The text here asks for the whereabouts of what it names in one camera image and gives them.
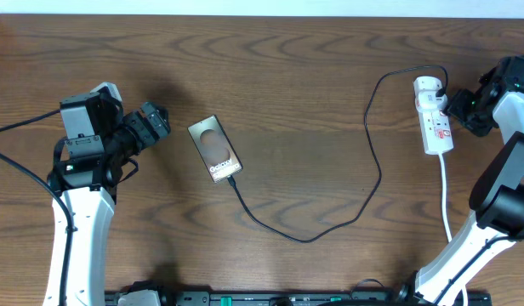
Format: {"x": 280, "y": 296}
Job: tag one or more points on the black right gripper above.
{"x": 455, "y": 106}

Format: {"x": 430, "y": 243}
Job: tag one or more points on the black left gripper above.
{"x": 147, "y": 137}

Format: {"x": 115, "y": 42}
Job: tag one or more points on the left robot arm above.
{"x": 100, "y": 138}

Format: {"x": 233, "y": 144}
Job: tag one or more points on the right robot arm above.
{"x": 496, "y": 219}

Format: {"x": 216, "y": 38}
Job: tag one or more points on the white USB charger plug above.
{"x": 428, "y": 101}

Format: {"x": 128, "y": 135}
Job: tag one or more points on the white power strip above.
{"x": 434, "y": 126}

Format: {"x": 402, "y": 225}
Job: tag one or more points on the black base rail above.
{"x": 151, "y": 293}

